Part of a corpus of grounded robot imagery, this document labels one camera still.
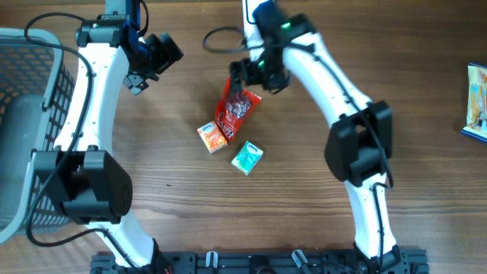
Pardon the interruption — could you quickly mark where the grey plastic mesh basket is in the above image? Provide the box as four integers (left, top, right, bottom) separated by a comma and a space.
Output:
1, 28, 75, 243

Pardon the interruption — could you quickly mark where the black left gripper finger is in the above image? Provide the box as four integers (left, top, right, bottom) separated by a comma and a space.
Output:
123, 73, 159, 96
160, 32, 183, 62

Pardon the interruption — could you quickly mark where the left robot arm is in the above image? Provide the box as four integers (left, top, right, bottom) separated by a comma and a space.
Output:
34, 1, 183, 273

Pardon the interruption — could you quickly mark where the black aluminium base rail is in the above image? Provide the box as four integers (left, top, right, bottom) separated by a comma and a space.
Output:
90, 248, 430, 274

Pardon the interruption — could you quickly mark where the orange tissue pack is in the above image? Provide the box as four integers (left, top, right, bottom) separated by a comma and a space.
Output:
197, 121, 228, 154

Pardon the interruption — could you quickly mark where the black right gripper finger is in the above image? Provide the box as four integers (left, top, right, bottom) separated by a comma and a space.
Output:
263, 78, 291, 94
229, 60, 247, 94

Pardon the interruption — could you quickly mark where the teal tissue pack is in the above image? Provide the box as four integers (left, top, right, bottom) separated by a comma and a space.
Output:
231, 142, 263, 176

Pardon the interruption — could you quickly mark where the yellow snack bag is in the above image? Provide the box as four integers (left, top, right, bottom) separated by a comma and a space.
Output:
461, 62, 487, 143

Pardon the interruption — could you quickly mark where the red candy bag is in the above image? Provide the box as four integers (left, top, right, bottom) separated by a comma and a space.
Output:
215, 77, 262, 142

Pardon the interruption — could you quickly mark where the white barcode scanner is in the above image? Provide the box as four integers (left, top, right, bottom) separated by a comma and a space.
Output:
242, 0, 264, 48

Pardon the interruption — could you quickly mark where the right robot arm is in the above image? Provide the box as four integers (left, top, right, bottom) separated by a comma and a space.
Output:
230, 1, 398, 273

